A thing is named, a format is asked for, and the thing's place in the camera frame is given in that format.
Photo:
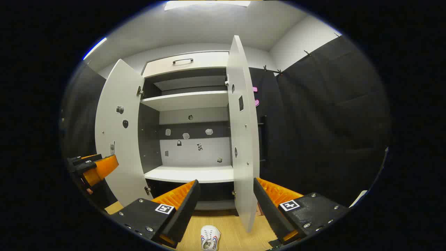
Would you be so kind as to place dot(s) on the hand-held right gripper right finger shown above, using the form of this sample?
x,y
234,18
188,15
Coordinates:
x,y
268,209

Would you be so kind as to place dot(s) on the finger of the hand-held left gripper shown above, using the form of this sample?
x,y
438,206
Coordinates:
x,y
102,169
83,163

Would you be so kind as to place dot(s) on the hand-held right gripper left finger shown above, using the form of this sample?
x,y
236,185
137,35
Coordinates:
x,y
184,209

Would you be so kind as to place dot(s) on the white sneaker shoe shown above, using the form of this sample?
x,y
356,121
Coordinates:
x,y
210,237

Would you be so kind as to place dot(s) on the white shoe cabinet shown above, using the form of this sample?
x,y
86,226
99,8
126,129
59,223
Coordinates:
x,y
195,153

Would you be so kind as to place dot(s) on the white shoe cabinet door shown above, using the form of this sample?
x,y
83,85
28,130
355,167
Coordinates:
x,y
115,90
244,139

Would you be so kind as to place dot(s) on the white cabinet shelf board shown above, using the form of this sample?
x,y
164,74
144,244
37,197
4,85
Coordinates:
x,y
195,173
188,99

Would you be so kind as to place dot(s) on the white cabinet drawer front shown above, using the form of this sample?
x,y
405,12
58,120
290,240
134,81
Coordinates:
x,y
209,61

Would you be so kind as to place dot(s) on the black backdrop cloth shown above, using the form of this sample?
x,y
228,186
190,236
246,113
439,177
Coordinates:
x,y
313,122

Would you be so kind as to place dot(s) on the ceiling light strip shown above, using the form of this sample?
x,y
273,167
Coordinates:
x,y
94,48

